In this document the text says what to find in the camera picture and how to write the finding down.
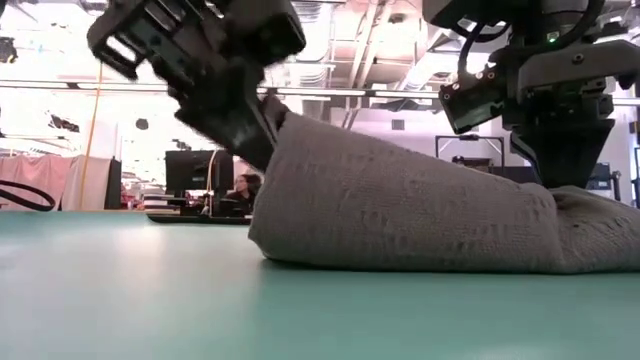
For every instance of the black computer monitor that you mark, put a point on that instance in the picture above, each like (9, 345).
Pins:
(190, 172)

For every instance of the black partition panel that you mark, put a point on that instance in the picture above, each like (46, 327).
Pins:
(525, 174)

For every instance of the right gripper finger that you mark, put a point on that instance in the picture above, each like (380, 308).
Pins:
(522, 147)
(570, 155)

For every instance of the grey knitted sweater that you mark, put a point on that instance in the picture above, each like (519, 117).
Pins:
(400, 215)

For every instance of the black metal table frame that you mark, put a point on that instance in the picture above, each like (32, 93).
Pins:
(200, 219)

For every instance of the black ceiling dome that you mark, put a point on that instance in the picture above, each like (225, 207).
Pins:
(142, 123)

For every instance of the white curtain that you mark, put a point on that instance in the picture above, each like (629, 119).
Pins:
(97, 182)

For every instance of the pink curtain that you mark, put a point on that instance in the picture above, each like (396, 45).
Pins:
(40, 180)

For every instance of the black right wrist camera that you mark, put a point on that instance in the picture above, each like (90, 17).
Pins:
(470, 102)

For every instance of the black frame stand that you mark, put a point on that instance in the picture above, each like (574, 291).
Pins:
(487, 138)

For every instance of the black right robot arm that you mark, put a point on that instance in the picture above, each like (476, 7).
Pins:
(550, 15)

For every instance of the black upright panel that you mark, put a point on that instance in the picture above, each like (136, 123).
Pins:
(114, 185)

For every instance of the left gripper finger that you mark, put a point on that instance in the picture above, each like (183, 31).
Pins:
(277, 114)
(230, 120)

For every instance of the silver ceiling duct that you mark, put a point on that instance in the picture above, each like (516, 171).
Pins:
(417, 77)
(310, 75)

